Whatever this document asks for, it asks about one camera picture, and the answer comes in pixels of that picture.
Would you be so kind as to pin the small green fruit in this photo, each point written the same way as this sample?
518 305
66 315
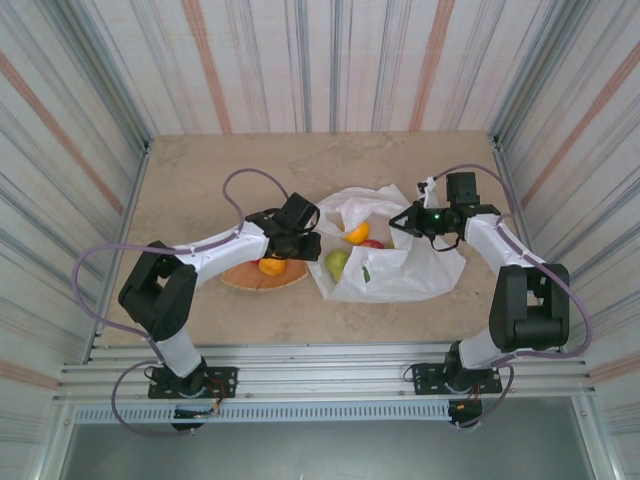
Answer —
366 275

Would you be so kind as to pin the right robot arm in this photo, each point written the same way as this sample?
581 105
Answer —
525 310

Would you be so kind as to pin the yellow-orange pear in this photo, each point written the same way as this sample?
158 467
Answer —
272 267

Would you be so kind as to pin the aluminium frame post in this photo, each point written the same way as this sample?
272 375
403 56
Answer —
117 220
560 250

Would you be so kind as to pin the red apple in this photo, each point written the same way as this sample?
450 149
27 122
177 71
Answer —
372 244

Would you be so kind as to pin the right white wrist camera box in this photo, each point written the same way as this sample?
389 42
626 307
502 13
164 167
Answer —
429 192

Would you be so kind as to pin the white plastic bag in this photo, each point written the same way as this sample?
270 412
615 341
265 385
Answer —
415 280

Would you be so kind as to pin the green pear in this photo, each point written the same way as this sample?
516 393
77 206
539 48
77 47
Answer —
336 262

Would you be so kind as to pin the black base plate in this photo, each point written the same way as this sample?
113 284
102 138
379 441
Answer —
225 382
427 377

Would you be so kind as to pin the aluminium mounting rail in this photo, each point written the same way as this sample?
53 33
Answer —
325 370

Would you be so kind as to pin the black under-rail clamp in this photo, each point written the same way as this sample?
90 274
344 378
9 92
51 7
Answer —
465 415
187 422

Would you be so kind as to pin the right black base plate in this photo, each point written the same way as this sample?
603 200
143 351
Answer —
427 377

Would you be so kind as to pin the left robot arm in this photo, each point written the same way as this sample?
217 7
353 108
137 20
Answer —
155 295

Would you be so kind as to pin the wooden plate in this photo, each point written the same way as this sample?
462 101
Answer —
245 277

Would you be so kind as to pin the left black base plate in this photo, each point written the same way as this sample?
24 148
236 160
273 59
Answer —
225 382

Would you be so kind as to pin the yellow-orange orange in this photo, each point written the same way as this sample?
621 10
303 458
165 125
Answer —
359 234

